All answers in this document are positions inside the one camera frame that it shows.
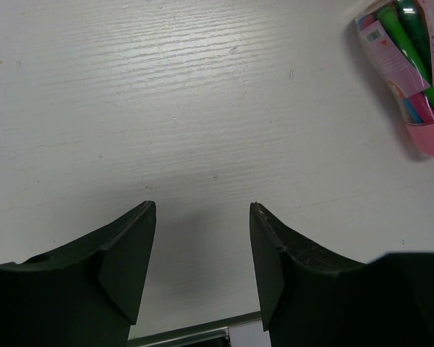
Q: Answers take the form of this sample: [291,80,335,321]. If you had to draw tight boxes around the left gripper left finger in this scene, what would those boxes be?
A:
[0,201,156,346]

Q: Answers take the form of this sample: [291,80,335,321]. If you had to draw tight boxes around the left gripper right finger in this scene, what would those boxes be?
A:
[250,202,434,346]

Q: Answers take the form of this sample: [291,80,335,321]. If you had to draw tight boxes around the pink capped marker case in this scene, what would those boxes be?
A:
[355,0,434,157]

